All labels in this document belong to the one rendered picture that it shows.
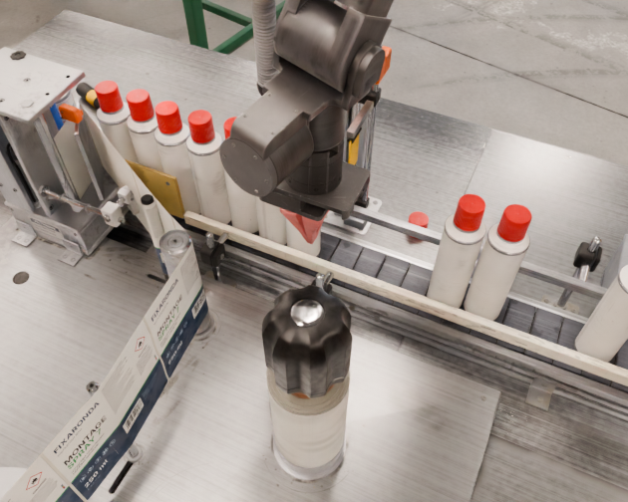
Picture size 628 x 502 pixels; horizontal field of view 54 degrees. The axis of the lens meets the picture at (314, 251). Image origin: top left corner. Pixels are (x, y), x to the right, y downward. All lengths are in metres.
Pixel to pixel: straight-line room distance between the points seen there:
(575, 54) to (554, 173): 1.98
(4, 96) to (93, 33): 0.73
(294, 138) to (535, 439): 0.56
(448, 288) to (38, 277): 0.60
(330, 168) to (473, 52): 2.48
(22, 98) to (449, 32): 2.51
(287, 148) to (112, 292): 0.51
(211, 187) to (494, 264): 0.42
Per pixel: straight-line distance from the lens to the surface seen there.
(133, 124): 0.94
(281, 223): 0.91
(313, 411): 0.61
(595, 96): 2.94
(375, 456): 0.79
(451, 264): 0.81
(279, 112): 0.50
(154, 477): 0.81
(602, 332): 0.86
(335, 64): 0.49
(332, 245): 0.96
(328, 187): 0.60
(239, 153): 0.51
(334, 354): 0.54
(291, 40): 0.51
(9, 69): 0.93
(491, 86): 2.85
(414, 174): 1.15
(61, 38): 1.59
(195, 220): 0.97
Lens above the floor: 1.62
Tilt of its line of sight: 51 degrees down
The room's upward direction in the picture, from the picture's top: straight up
